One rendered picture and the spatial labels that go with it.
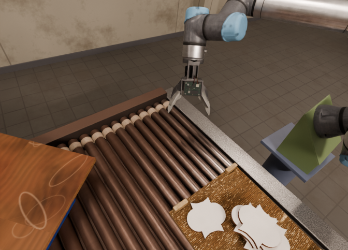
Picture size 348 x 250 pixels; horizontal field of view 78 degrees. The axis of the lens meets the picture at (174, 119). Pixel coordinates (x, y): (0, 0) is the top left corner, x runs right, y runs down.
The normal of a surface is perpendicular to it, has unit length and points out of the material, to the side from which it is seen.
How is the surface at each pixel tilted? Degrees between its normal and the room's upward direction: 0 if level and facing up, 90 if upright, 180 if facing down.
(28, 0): 90
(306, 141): 90
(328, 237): 0
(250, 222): 0
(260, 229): 0
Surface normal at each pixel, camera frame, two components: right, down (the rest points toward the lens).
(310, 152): -0.78, 0.39
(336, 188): 0.11, -0.68
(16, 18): 0.55, 0.65
